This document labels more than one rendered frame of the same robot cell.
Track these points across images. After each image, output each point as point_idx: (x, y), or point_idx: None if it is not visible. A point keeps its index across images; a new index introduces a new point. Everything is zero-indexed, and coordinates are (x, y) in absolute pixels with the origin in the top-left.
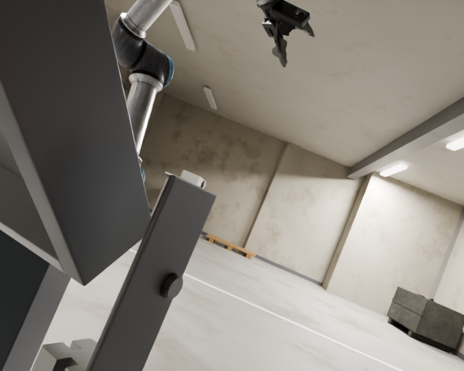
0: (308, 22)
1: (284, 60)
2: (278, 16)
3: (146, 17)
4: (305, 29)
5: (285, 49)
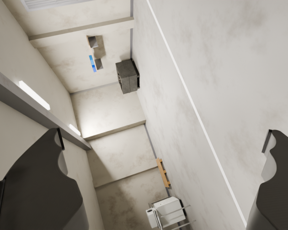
0: None
1: None
2: None
3: None
4: (57, 167)
5: (282, 173)
